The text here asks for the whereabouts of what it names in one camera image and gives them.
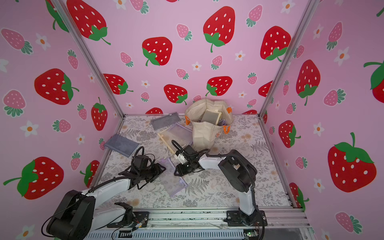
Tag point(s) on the right frame post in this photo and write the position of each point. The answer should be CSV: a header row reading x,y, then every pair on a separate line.
x,y
303,24

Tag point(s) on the grey mesh pouch left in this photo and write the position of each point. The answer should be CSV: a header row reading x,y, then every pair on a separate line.
x,y
121,145

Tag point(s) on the grey mesh pouch far back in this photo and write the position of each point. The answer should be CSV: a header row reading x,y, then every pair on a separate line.
x,y
165,121

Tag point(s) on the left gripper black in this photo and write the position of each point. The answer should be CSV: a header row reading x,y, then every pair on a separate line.
x,y
157,170

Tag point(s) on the purple mesh pouch bottom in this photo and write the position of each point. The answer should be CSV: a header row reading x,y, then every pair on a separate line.
x,y
172,184

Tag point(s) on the purple mesh pouch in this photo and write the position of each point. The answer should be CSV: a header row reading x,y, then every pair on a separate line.
x,y
172,184
182,135

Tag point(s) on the yellow-trim mesh pouch bottom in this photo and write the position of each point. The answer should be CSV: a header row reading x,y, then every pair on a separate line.
x,y
211,117

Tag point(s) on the aluminium frame rail front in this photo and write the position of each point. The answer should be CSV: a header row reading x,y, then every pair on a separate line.
x,y
204,218

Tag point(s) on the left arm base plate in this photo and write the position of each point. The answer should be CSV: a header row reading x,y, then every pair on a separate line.
x,y
131,220

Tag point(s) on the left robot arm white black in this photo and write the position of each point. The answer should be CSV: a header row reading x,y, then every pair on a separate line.
x,y
79,213

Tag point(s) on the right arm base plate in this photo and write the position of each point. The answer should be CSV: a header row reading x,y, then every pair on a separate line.
x,y
239,219

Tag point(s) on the grey mesh pouch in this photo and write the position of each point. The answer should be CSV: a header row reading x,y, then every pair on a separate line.
x,y
121,145
165,121

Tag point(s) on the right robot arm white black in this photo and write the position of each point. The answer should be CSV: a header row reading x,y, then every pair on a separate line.
x,y
239,172

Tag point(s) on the beige canvas bag orange handles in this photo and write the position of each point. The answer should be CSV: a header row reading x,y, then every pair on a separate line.
x,y
205,134

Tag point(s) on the frame post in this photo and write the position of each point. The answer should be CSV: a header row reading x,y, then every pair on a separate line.
x,y
78,38
303,24

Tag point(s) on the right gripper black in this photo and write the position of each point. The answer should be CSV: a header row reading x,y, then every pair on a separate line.
x,y
184,166

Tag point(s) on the purple mesh pouch back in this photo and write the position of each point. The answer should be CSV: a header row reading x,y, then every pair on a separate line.
x,y
182,135

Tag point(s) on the yellow-trim pouch under purple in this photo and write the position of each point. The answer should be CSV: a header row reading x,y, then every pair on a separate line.
x,y
167,138

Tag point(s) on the left frame post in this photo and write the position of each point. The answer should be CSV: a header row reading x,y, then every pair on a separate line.
x,y
78,38

